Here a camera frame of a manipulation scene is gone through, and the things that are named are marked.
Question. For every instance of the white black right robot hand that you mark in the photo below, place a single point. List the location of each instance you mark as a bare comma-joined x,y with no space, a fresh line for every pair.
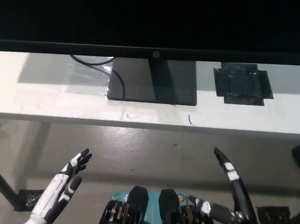
239,194

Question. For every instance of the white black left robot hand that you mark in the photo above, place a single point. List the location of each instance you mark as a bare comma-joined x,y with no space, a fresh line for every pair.
54,190

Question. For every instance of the black HP monitor screen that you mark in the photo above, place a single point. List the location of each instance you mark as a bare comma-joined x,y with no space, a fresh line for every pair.
157,19

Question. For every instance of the black teal robot torso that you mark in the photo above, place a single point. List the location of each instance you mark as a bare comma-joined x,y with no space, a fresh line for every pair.
136,220

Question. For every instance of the glossy black monitor stand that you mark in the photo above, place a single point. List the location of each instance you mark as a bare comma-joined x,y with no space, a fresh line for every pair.
151,88

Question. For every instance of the black floor tape patch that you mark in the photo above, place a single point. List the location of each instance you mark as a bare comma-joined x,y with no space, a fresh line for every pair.
31,198
274,216

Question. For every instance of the black tape patch on table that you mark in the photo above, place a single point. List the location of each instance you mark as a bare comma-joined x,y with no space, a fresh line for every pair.
243,83

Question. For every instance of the clear plastic tape piece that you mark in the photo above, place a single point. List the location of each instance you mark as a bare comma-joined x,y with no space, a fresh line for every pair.
104,68

